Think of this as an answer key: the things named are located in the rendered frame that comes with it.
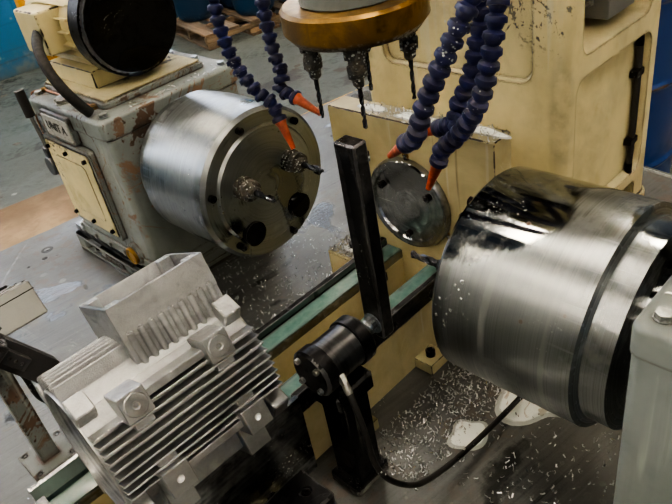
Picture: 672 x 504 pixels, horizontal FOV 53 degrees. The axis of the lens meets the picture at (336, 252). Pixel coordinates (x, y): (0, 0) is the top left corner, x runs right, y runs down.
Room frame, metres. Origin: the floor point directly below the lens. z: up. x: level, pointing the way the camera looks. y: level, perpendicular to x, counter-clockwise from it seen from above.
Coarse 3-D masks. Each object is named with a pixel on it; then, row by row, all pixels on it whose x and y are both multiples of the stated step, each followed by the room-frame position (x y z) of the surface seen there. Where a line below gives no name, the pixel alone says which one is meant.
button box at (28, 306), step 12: (12, 288) 0.74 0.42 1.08; (24, 288) 0.75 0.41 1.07; (0, 300) 0.73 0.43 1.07; (12, 300) 0.73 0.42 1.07; (24, 300) 0.74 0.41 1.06; (36, 300) 0.74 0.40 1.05; (0, 312) 0.72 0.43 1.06; (12, 312) 0.72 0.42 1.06; (24, 312) 0.73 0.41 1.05; (36, 312) 0.73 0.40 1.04; (0, 324) 0.71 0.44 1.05; (12, 324) 0.71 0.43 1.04; (24, 324) 0.72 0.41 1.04
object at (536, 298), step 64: (512, 192) 0.60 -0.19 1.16; (576, 192) 0.58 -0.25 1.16; (448, 256) 0.57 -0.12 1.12; (512, 256) 0.53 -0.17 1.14; (576, 256) 0.50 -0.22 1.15; (640, 256) 0.48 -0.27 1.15; (448, 320) 0.54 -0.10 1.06; (512, 320) 0.49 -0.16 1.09; (576, 320) 0.45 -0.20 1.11; (512, 384) 0.49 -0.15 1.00; (576, 384) 0.44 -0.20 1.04
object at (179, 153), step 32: (192, 96) 1.08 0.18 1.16; (224, 96) 1.06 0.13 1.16; (160, 128) 1.03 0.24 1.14; (192, 128) 0.98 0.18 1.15; (224, 128) 0.94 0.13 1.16; (256, 128) 0.97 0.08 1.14; (160, 160) 0.99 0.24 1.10; (192, 160) 0.93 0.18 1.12; (224, 160) 0.93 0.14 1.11; (256, 160) 0.96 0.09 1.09; (288, 160) 0.98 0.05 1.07; (320, 160) 1.05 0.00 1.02; (160, 192) 0.98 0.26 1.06; (192, 192) 0.91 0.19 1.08; (224, 192) 0.91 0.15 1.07; (288, 192) 0.99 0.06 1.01; (192, 224) 0.93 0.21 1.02; (224, 224) 0.91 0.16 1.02; (256, 224) 0.93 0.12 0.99; (288, 224) 0.98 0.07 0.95
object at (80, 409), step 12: (216, 300) 0.59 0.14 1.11; (228, 300) 0.59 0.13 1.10; (216, 312) 0.59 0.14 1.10; (228, 312) 0.58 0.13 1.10; (240, 312) 0.59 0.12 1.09; (228, 324) 0.58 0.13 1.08; (36, 384) 0.57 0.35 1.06; (72, 396) 0.49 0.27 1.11; (84, 396) 0.49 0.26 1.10; (276, 396) 0.55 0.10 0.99; (72, 408) 0.47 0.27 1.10; (84, 408) 0.47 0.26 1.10; (276, 408) 0.54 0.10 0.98; (72, 420) 0.47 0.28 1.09; (84, 420) 0.47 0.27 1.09
